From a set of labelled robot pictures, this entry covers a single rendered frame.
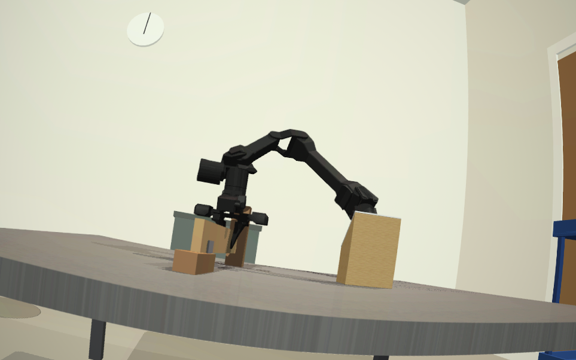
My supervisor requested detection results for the long tan wooden rail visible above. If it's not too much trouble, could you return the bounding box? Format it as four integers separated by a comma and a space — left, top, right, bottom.
191, 218, 237, 254

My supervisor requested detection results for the wooden post with two pegs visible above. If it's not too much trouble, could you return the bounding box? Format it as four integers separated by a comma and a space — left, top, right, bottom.
172, 206, 252, 275

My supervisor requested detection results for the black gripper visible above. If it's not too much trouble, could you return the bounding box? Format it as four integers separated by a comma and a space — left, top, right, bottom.
193, 186, 269, 249

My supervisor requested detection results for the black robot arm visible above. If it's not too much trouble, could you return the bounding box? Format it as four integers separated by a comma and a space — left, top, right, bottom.
197, 129, 378, 220

